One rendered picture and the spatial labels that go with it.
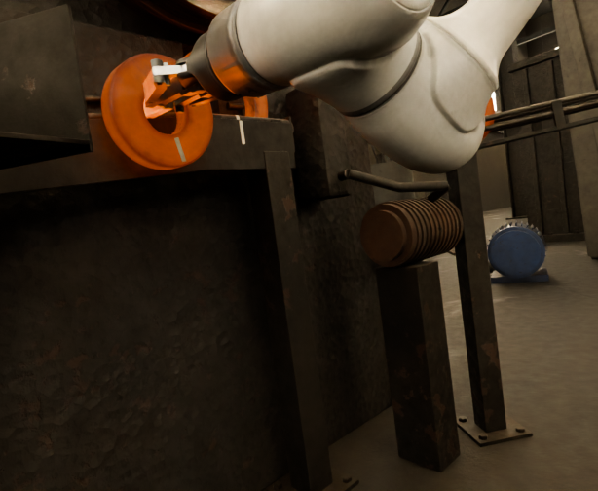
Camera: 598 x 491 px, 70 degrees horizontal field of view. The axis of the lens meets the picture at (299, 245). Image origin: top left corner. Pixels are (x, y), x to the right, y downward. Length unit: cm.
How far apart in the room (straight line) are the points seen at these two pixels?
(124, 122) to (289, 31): 30
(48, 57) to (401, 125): 31
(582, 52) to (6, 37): 316
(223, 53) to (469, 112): 24
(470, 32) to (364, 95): 12
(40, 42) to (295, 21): 22
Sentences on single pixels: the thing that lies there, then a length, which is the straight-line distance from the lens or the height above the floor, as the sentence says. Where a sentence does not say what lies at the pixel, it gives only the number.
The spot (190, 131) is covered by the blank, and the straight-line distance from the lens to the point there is 65.
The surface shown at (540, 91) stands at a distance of 487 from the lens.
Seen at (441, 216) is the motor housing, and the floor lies 49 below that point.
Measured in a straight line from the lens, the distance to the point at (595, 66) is 333.
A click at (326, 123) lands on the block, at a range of 91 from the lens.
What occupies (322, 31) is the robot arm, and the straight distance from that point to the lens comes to 36.
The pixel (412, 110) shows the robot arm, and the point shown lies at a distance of 43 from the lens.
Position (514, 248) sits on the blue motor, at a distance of 263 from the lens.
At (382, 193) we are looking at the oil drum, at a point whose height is 65.
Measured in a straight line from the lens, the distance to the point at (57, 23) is 44.
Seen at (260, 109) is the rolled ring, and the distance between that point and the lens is 84.
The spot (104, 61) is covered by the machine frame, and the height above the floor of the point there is 81.
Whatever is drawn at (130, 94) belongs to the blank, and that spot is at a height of 71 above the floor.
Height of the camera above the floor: 52
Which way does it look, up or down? 3 degrees down
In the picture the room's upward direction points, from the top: 8 degrees counter-clockwise
